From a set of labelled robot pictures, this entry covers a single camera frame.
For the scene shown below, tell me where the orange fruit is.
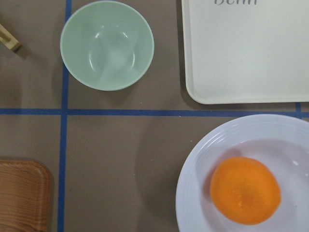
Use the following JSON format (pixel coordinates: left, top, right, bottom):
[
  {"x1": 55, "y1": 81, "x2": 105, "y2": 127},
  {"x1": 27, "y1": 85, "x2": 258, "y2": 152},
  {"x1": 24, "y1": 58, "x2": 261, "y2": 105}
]
[{"x1": 210, "y1": 157, "x2": 281, "y2": 225}]

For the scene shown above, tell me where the cream bear tray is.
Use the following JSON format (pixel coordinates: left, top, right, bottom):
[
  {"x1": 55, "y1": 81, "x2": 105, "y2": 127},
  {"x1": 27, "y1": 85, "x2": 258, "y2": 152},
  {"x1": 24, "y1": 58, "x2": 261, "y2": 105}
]
[{"x1": 182, "y1": 0, "x2": 309, "y2": 104}]

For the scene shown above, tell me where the brown wooden tray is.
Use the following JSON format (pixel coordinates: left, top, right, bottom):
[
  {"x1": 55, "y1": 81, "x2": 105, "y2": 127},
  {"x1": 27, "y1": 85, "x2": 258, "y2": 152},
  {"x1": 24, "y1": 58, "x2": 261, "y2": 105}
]
[{"x1": 0, "y1": 159, "x2": 52, "y2": 232}]

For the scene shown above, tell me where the light green bowl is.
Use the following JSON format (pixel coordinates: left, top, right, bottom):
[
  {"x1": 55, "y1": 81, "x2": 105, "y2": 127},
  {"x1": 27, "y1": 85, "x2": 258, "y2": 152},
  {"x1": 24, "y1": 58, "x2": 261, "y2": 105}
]
[{"x1": 60, "y1": 0, "x2": 155, "y2": 91}]

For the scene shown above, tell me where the white round plate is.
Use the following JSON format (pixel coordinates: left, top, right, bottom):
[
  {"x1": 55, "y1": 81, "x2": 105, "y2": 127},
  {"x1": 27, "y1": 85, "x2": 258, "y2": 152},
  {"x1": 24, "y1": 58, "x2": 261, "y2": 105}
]
[{"x1": 175, "y1": 115, "x2": 309, "y2": 232}]

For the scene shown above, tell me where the wooden drying rack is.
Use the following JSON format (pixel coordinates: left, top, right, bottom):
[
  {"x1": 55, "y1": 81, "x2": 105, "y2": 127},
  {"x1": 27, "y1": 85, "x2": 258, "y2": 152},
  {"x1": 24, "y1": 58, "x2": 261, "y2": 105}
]
[{"x1": 0, "y1": 25, "x2": 21, "y2": 52}]

